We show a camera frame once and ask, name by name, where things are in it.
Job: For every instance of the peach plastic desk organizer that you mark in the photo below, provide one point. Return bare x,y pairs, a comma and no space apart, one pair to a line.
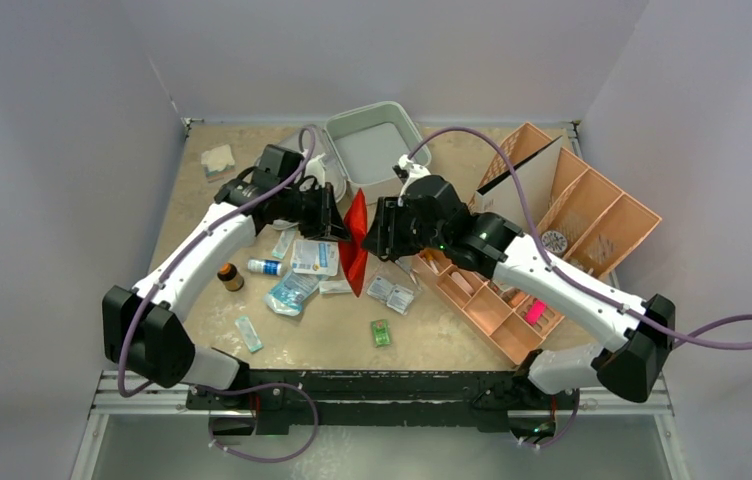
631,332

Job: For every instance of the pink sticky note block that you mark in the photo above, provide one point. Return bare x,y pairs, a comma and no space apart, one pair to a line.
535,312

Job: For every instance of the white blue mask packet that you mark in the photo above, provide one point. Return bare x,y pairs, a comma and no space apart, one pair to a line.
314,257

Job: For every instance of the red fabric pouch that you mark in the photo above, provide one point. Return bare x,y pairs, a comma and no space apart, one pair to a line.
353,257

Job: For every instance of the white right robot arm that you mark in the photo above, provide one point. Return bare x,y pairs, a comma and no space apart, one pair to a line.
552,372

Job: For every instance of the white gauze strip packet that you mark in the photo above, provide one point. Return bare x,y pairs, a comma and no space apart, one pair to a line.
333,287

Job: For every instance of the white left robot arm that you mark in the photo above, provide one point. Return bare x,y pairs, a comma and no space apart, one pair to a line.
143,324

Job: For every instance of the teal dotted gauze packet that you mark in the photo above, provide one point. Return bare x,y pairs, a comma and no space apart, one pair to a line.
284,243

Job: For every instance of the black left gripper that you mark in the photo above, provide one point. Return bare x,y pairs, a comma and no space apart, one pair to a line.
328,224

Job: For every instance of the small teal plaster strip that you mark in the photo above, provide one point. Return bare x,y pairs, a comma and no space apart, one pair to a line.
248,333

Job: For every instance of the white bottle blue label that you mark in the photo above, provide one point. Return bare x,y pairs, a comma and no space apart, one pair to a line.
266,267

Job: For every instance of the blue clear wipes packet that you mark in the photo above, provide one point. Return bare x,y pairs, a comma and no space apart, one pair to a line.
288,296

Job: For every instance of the brown bottle orange cap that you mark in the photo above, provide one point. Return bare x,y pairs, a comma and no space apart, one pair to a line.
230,277

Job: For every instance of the small green box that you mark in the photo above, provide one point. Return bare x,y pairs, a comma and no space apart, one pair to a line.
381,333

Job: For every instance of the white sponge pad stack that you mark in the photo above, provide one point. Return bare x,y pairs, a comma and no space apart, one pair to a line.
217,162

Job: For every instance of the grey open medicine case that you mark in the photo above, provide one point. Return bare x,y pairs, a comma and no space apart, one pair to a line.
356,150

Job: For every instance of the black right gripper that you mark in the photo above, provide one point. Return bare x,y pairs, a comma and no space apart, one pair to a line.
396,228

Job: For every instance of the clear bag of sachets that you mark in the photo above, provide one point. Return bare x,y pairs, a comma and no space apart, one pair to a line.
394,286

